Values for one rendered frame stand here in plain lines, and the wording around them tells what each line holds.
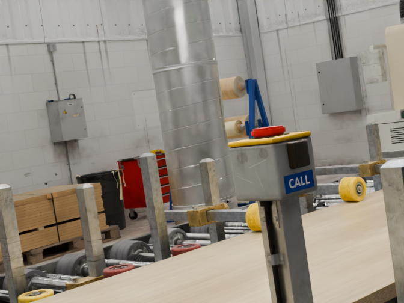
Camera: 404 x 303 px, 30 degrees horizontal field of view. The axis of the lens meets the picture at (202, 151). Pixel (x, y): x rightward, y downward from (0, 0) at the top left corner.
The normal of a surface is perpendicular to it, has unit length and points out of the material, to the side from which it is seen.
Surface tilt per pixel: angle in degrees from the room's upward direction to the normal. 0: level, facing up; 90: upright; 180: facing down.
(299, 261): 90
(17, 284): 90
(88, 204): 90
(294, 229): 90
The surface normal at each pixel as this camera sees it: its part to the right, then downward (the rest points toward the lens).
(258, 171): -0.71, 0.14
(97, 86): 0.74, -0.07
